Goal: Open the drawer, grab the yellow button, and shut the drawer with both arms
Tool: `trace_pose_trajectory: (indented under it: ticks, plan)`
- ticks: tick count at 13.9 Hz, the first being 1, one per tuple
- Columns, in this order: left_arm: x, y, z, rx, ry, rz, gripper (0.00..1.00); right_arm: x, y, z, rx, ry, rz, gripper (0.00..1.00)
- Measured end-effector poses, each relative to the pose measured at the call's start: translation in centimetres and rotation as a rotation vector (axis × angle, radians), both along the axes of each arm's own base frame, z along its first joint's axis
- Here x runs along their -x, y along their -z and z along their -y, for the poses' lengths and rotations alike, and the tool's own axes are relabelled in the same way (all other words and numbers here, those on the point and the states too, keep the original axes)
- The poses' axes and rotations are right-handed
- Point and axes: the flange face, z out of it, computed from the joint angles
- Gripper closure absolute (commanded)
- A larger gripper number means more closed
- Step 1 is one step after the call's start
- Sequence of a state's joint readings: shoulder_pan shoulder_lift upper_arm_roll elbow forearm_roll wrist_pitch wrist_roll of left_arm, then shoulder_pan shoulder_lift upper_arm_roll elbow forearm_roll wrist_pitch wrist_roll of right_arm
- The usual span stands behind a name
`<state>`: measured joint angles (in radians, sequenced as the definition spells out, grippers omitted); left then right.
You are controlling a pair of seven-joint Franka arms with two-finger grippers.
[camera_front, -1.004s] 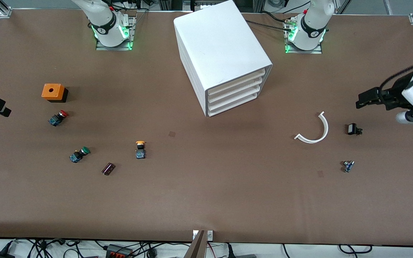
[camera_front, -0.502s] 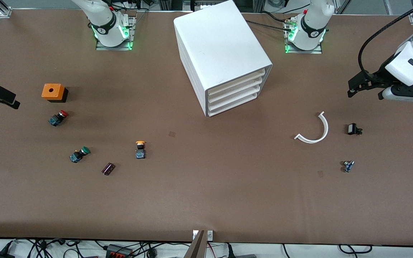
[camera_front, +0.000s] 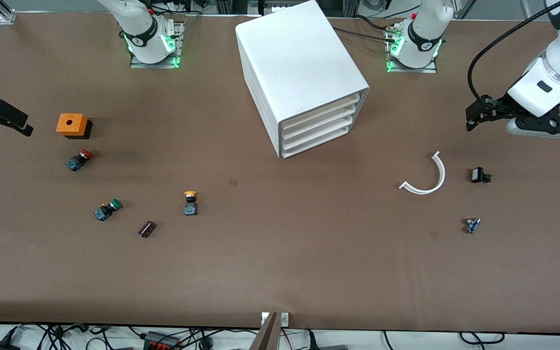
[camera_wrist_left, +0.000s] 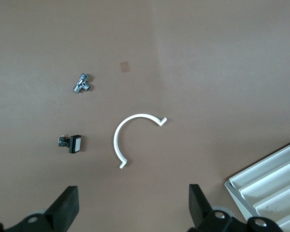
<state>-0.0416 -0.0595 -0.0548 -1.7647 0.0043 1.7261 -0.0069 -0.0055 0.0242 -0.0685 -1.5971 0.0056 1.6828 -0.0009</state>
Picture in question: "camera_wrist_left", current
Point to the white drawer cabinet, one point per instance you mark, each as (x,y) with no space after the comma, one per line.
(234,193)

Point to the black rectangular push button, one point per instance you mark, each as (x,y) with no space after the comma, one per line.
(75,144)

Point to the white curved plastic bracket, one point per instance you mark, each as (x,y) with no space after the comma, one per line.
(115,141)

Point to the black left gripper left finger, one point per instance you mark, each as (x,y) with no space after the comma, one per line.
(60,212)

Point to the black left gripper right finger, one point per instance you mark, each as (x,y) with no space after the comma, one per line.
(199,212)

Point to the chrome tee pipe fitting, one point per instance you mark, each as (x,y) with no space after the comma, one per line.
(82,83)

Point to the brown tape square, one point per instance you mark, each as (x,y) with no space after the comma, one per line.
(125,67)

